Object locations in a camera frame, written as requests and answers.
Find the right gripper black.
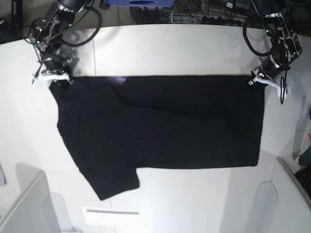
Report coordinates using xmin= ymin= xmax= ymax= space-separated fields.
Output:
xmin=40 ymin=54 xmax=72 ymax=84

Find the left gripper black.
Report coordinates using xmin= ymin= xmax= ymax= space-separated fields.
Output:
xmin=248 ymin=53 xmax=290 ymax=87

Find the black T-shirt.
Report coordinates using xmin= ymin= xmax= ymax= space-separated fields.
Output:
xmin=49 ymin=75 xmax=265 ymax=200

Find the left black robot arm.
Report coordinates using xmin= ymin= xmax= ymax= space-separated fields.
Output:
xmin=242 ymin=0 xmax=302 ymax=88

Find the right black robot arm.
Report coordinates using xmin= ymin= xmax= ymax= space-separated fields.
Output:
xmin=27 ymin=0 xmax=103 ymax=86

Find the blue plastic bin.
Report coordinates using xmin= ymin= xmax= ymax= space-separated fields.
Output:
xmin=108 ymin=0 xmax=175 ymax=7

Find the black keyboard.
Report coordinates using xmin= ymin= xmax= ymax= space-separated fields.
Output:
xmin=295 ymin=167 xmax=311 ymax=196

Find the grey partition panel right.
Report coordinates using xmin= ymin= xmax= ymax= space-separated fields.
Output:
xmin=268 ymin=158 xmax=311 ymax=233

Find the grey partition panel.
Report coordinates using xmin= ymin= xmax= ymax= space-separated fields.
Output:
xmin=0 ymin=171 xmax=61 ymax=233
xmin=268 ymin=158 xmax=311 ymax=233

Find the grey partition panel left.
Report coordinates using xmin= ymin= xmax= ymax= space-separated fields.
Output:
xmin=0 ymin=171 xmax=61 ymax=233

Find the white table slot plate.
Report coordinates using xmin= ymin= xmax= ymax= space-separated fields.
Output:
xmin=82 ymin=207 xmax=141 ymax=227

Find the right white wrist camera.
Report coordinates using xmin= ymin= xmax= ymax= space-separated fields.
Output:
xmin=31 ymin=75 xmax=43 ymax=89

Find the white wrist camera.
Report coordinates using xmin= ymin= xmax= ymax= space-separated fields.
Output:
xmin=31 ymin=75 xmax=43 ymax=89
xmin=277 ymin=85 xmax=291 ymax=98

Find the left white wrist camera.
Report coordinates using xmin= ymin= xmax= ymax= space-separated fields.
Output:
xmin=277 ymin=85 xmax=291 ymax=98

